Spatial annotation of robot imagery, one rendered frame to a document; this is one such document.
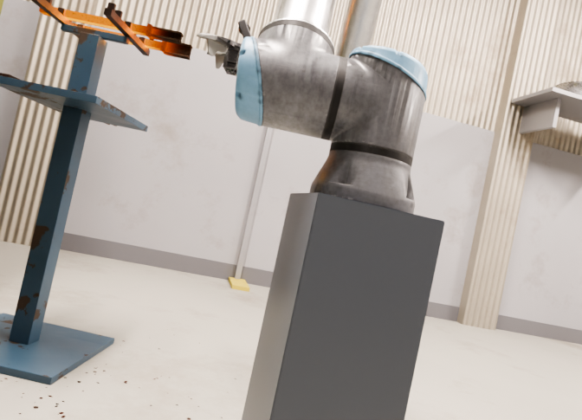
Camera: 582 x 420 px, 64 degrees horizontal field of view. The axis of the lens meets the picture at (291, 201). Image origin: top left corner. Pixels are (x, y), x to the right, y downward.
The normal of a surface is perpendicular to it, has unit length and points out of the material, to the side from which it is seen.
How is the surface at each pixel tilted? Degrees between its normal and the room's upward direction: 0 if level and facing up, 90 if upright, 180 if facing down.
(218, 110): 90
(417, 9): 90
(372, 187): 70
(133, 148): 90
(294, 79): 93
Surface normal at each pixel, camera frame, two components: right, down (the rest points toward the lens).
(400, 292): 0.20, 0.01
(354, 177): -0.24, -0.43
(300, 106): -0.10, 0.51
